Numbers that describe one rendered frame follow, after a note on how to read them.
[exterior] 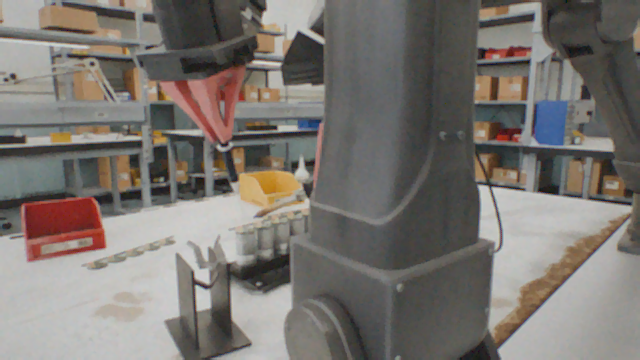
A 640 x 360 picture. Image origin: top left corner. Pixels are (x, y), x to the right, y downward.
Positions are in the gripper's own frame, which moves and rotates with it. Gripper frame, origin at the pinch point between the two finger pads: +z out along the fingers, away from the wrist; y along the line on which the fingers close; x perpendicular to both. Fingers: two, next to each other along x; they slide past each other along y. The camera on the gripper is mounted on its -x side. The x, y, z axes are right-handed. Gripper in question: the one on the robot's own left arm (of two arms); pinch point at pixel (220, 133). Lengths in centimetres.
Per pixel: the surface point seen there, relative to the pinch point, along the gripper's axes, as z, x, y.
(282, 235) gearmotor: 16.1, -4.4, -1.8
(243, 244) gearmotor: 14.1, 0.8, 0.3
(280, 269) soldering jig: 18.6, -0.9, -3.0
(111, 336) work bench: 13.7, 16.8, 4.4
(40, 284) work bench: 15.0, 13.0, 22.1
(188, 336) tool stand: 14.0, 14.3, -2.7
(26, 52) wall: 19, -213, 392
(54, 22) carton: -7, -125, 203
